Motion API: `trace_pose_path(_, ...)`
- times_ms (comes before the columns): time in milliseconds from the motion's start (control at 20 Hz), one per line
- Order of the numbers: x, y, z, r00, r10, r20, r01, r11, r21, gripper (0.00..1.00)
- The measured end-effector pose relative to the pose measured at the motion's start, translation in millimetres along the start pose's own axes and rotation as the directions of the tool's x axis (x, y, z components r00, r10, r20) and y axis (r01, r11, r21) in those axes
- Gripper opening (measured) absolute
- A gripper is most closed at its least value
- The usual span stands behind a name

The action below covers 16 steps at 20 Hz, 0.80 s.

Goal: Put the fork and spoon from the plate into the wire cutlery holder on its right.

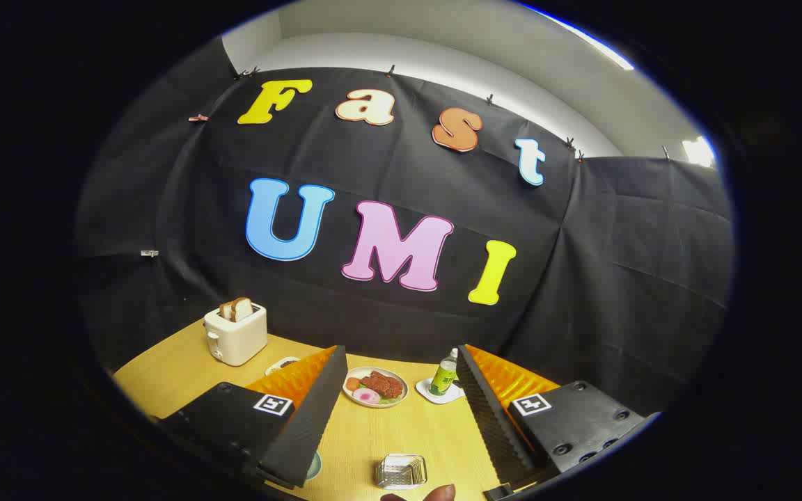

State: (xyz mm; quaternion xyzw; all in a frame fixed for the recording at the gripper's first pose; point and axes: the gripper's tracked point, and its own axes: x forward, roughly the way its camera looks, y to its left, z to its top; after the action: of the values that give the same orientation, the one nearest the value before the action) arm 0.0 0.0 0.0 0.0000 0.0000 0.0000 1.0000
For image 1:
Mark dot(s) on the plate of food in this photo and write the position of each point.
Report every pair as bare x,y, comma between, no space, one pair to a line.
380,386

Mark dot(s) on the pale green plate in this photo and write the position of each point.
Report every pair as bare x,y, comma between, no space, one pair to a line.
313,466

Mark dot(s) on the black backdrop cloth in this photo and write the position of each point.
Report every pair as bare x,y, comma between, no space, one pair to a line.
401,174

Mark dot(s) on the white square coaster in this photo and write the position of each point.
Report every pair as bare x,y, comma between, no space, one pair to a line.
443,399

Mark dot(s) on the toast bread slice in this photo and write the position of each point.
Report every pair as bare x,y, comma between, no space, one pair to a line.
226,311
242,309

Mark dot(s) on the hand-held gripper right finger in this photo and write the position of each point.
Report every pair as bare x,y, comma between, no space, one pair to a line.
488,417

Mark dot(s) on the green drink bottle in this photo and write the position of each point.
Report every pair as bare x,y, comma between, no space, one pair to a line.
443,379

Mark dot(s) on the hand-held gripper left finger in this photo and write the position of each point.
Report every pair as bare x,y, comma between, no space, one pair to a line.
307,417

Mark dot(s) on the white toaster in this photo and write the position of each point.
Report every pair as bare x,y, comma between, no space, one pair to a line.
241,337

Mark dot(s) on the small white dish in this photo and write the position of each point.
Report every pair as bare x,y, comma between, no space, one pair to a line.
282,364

